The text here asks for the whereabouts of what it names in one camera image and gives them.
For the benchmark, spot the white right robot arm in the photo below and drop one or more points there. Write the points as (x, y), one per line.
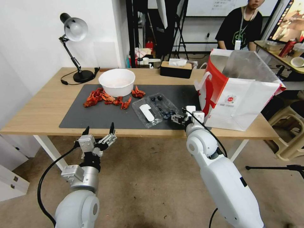
(225, 180)

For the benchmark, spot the person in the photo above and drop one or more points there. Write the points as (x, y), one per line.
(240, 26)

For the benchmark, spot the white cabinet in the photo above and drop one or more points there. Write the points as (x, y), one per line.
(12, 171)

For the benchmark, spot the black tissue box wooden lid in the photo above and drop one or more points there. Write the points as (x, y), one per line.
(175, 70)

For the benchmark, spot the red can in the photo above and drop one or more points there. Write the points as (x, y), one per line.
(287, 48)

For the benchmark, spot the whiteboard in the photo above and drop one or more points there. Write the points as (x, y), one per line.
(213, 7)

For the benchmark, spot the dark grey table mat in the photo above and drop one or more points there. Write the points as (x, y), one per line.
(95, 114)

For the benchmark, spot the black desk lamp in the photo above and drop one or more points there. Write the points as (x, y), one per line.
(75, 31)

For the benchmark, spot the wooden table white legs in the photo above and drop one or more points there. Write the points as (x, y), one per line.
(40, 104)

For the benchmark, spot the yellow-edged side table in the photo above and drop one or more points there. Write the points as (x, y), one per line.
(266, 54)

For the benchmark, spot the black stand bar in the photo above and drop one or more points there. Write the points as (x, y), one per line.
(273, 167)

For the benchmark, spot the white round bowl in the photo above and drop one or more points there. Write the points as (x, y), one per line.
(116, 82)

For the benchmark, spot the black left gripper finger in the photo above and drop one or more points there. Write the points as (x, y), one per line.
(108, 140)
(86, 131)

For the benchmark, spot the small white bowl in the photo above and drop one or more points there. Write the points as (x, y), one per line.
(297, 62)

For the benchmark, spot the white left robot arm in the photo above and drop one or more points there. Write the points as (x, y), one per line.
(78, 209)

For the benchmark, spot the cardboard box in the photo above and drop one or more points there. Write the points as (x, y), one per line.
(142, 52)

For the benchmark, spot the clear plastic takeout container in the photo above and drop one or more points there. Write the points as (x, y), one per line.
(154, 111)

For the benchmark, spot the display screen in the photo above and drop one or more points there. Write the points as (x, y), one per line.
(288, 21)

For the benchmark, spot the red crayfish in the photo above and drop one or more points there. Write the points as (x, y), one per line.
(91, 98)
(99, 92)
(125, 103)
(111, 101)
(138, 92)

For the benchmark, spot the black tripod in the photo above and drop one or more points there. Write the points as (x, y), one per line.
(180, 35)

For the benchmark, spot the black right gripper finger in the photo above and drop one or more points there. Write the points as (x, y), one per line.
(177, 118)

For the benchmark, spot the beige plastic stool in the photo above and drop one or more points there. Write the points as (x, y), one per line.
(288, 133)

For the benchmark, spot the red and white takeout bag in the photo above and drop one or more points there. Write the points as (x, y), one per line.
(237, 99)

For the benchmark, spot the black metal rack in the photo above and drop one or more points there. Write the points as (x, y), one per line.
(133, 28)

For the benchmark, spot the white light reflector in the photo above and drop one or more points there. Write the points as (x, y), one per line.
(160, 10)

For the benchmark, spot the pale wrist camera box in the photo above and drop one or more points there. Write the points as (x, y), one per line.
(196, 115)
(86, 142)

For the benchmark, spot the white label strip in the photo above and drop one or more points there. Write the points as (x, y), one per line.
(147, 112)

